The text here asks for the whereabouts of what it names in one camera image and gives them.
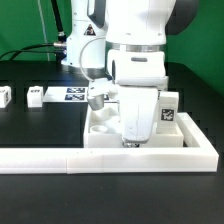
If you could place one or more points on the white marker sheet with tags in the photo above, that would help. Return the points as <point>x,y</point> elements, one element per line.
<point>67,94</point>

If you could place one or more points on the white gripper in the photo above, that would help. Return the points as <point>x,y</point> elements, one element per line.
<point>137,106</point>

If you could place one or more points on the white square table top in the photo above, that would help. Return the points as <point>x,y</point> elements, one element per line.
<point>102,130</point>

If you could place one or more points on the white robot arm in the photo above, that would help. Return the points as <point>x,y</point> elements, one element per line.
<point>117,46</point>

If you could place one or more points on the white L-shaped obstacle fence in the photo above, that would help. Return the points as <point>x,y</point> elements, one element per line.
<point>197,156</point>

